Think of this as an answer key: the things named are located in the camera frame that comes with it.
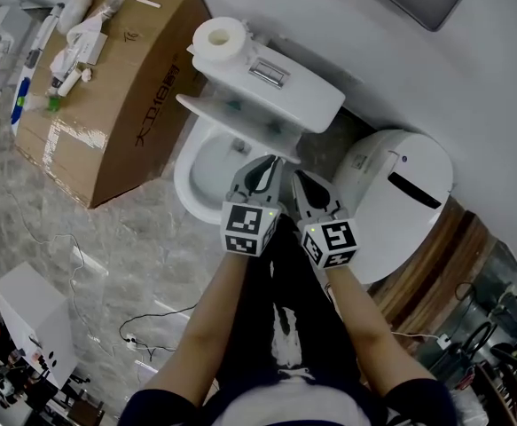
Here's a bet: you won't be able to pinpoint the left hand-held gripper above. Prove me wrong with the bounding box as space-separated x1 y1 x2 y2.
220 154 284 257

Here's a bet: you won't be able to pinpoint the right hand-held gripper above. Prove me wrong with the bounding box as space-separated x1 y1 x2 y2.
291 169 361 271

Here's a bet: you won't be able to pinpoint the person's left forearm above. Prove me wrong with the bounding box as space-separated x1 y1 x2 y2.
145 250 263 398

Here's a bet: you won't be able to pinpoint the person's right forearm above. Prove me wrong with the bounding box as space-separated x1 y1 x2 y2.
324 264 439 398

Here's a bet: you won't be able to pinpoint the white ceramic toilet with tank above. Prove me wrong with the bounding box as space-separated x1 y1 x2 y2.
173 37 346 225

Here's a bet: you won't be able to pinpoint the white toilet paper roll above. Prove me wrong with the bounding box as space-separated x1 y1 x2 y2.
192 16 247 64

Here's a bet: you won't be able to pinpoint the white toilet with square tank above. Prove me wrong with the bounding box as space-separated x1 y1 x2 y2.
0 4 33 98

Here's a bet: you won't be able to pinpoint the black printed trousers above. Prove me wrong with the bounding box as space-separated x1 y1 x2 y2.
213 213 365 381

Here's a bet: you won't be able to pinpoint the brown wooden pallet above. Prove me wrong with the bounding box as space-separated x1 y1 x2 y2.
368 197 497 341

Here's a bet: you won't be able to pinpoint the large brown cardboard box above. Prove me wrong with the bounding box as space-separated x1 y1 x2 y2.
13 0 213 209

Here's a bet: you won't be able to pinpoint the white and navy shirt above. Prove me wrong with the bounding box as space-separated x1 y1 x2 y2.
122 370 458 426

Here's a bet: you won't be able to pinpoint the white tube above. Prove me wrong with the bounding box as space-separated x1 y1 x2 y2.
57 68 82 98

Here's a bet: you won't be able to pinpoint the white small carton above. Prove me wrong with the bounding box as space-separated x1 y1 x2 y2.
74 31 108 66

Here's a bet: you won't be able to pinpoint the clear bottle with green label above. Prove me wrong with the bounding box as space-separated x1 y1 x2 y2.
27 94 62 113

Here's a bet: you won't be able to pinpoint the white crinkled plastic packet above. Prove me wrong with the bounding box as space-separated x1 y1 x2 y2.
49 15 108 75

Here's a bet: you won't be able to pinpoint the white and blue flat board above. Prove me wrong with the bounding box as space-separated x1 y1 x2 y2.
9 75 33 138

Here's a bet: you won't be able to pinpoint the white stuffed bag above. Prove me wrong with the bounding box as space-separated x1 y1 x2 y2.
58 0 94 35

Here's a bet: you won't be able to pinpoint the white metal cabinet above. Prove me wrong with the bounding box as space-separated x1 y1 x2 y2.
0 262 78 390

